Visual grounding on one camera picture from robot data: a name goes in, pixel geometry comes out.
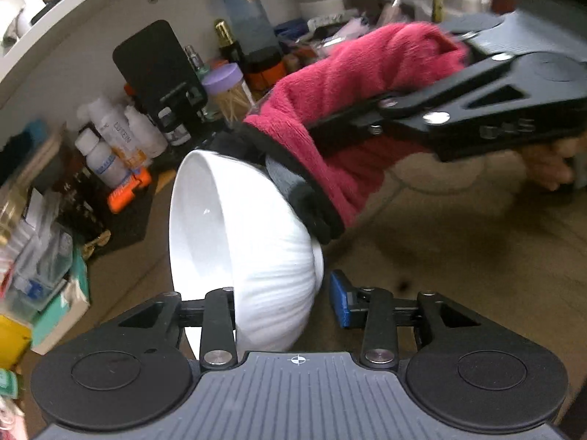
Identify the white bottle blue label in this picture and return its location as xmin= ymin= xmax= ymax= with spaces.
xmin=74 ymin=128 xmax=132 ymax=190

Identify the white bottle orange label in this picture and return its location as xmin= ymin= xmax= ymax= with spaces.
xmin=87 ymin=98 xmax=148 ymax=170

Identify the white shelf unit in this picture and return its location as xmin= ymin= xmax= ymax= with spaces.
xmin=0 ymin=0 xmax=285 ymax=115

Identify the teal cardboard box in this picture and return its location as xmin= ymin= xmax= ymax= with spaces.
xmin=31 ymin=246 xmax=91 ymax=356

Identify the dark bottle gold cap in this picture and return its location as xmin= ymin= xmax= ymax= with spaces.
xmin=215 ymin=19 xmax=245 ymax=73

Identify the dark folded cloth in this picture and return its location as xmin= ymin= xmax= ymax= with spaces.
xmin=0 ymin=119 xmax=56 ymax=179

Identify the purple lid swab jar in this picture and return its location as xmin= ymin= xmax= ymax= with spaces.
xmin=202 ymin=63 xmax=256 ymax=125

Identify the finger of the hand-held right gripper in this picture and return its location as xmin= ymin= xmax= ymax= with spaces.
xmin=311 ymin=54 xmax=529 ymax=133
xmin=441 ymin=12 xmax=511 ymax=41

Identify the black phone stand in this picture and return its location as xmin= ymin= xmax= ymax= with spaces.
xmin=112 ymin=19 xmax=208 ymax=147

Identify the person's right hand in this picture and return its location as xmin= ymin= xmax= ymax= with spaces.
xmin=522 ymin=135 xmax=577 ymax=193

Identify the blue bottle gold cap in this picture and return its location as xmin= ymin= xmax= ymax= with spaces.
xmin=217 ymin=0 xmax=281 ymax=56

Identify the yellow box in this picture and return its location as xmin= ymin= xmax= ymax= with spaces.
xmin=0 ymin=315 xmax=34 ymax=371

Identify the pile of cosmetic sachets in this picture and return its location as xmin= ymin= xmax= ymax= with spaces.
xmin=274 ymin=4 xmax=390 ymax=58

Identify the orange plastic tool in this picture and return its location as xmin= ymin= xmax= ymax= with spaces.
xmin=107 ymin=167 xmax=153 ymax=214

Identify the stack of clear plastic packets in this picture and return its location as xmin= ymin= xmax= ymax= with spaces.
xmin=0 ymin=192 xmax=76 ymax=322

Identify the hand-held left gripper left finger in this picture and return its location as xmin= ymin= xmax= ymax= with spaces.
xmin=112 ymin=286 xmax=240 ymax=370

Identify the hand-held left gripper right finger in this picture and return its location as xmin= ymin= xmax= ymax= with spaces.
xmin=330 ymin=269 xmax=483 ymax=370

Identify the orange and black jar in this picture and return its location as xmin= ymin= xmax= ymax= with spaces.
xmin=243 ymin=51 xmax=289 ymax=91

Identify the pink cleaning cloth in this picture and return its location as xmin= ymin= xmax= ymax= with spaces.
xmin=215 ymin=22 xmax=469 ymax=245

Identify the white bowl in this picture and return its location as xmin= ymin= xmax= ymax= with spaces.
xmin=169 ymin=149 xmax=325 ymax=363

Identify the small clear spray bottle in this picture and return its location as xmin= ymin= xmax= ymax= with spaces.
xmin=184 ymin=45 xmax=212 ymax=84

